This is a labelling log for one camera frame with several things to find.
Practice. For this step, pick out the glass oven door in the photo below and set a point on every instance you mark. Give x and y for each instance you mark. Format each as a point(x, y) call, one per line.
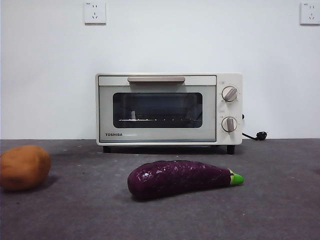
point(105, 112)

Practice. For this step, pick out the purple eggplant with green stem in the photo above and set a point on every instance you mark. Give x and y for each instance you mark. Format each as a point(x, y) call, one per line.
point(170, 180)

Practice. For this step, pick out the white toaster oven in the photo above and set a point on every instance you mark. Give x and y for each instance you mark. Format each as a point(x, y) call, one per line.
point(231, 110)

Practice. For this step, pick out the white and beige oven knob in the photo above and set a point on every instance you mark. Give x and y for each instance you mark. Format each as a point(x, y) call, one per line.
point(229, 124)
point(229, 94)

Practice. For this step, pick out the brown potato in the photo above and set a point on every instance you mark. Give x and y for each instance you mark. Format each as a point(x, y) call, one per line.
point(23, 168)

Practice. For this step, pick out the white wall socket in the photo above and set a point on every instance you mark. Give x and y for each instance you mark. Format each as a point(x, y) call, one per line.
point(95, 12)
point(310, 13)

